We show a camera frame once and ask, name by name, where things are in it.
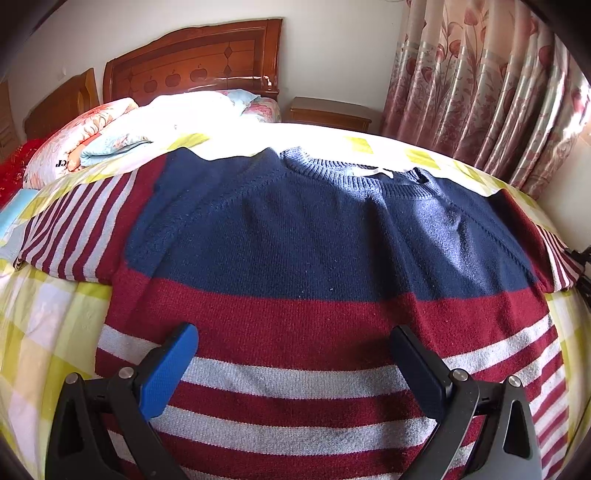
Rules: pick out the bed with yellow checked sheet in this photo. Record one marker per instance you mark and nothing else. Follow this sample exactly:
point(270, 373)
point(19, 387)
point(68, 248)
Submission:
point(41, 323)

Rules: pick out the brown wooden door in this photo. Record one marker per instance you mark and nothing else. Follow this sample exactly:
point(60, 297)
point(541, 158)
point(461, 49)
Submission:
point(7, 120)

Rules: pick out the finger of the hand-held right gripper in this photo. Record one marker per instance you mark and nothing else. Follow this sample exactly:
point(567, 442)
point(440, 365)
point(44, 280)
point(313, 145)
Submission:
point(584, 277)

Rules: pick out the small wooden headboard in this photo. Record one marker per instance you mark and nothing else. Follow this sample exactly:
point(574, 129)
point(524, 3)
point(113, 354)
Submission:
point(64, 101)

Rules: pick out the large carved wooden headboard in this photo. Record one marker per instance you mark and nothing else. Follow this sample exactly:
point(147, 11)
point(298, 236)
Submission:
point(194, 60)

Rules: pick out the light blue folded cloth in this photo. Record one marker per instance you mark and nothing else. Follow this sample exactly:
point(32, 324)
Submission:
point(111, 150)

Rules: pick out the wooden nightstand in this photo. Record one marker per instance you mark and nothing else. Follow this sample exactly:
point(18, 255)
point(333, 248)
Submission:
point(328, 115)

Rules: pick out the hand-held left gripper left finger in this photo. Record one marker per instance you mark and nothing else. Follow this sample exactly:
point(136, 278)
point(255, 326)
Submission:
point(166, 374)

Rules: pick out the navy and red striped sweater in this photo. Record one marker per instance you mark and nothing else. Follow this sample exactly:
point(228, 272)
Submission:
point(300, 240)

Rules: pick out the light blue floral pillow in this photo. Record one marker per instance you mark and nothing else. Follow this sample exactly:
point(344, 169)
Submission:
point(244, 99)

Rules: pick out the pink floral curtain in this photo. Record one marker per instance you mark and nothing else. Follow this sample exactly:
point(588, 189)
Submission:
point(485, 83)

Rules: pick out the pale blue towel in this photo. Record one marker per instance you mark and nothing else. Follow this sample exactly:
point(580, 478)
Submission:
point(11, 221)

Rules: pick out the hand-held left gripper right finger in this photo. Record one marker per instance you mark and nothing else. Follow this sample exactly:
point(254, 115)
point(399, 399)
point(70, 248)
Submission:
point(415, 371)

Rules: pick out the white folded quilt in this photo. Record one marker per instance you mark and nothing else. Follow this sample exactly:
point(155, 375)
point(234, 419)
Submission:
point(184, 115)

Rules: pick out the red blanket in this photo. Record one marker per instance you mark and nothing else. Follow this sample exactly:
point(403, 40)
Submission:
point(16, 170)

